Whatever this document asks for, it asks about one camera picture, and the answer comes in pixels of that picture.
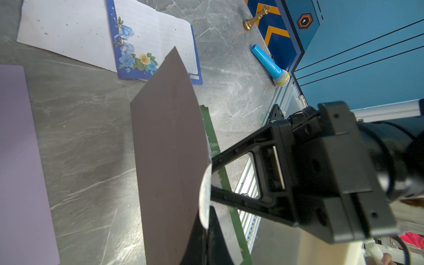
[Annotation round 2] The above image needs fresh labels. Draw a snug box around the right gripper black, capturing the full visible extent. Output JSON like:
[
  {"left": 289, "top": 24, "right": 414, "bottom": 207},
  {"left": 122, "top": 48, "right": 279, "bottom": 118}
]
[{"left": 211, "top": 102, "right": 399, "bottom": 244}]

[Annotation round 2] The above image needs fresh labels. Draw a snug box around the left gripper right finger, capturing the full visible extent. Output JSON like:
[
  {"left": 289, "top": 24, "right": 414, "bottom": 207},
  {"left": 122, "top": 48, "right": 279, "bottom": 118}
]
[{"left": 207, "top": 206, "right": 234, "bottom": 265}]

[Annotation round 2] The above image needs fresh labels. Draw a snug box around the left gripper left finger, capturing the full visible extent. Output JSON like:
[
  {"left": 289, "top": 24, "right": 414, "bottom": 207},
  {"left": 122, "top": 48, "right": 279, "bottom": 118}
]
[{"left": 180, "top": 213, "right": 208, "bottom": 265}]

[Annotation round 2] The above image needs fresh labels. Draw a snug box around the grey envelope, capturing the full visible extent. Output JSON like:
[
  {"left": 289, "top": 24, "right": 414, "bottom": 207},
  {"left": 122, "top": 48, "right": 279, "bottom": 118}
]
[{"left": 130, "top": 49, "right": 210, "bottom": 265}]

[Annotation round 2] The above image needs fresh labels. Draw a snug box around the green bordered letter paper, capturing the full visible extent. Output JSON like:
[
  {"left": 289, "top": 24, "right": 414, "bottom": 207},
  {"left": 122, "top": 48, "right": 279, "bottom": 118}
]
[{"left": 190, "top": 106, "right": 252, "bottom": 265}]

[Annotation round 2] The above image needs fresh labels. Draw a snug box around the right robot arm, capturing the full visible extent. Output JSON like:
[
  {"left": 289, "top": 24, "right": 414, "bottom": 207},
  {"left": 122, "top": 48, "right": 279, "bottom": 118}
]
[{"left": 211, "top": 101, "right": 424, "bottom": 244}]

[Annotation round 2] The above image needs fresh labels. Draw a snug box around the purple envelope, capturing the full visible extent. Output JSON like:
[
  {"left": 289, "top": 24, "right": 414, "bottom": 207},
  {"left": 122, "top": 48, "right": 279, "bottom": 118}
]
[{"left": 1, "top": 65, "right": 60, "bottom": 265}]

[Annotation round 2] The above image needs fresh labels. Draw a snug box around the blue floral letter paper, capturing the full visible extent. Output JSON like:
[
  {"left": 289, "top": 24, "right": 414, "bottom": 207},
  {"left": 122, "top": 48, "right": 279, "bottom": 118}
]
[{"left": 106, "top": 1, "right": 203, "bottom": 85}]

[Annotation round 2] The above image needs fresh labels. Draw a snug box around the small brass chess piece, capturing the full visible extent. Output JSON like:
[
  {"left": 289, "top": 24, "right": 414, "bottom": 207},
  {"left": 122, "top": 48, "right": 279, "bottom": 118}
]
[{"left": 243, "top": 6, "right": 270, "bottom": 31}]

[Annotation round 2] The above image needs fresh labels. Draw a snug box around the plain white paper sheet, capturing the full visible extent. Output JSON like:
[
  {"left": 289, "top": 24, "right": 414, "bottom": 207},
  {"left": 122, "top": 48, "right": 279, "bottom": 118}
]
[{"left": 17, "top": 0, "right": 117, "bottom": 72}]

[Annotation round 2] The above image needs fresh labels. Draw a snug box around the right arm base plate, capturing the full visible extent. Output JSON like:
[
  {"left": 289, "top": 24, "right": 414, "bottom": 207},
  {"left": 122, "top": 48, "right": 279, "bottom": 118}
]
[{"left": 265, "top": 104, "right": 285, "bottom": 125}]

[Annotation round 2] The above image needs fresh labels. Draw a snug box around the aluminium front rail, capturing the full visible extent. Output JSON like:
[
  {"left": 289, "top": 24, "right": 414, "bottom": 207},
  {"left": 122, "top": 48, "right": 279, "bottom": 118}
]
[{"left": 235, "top": 77, "right": 308, "bottom": 252}]

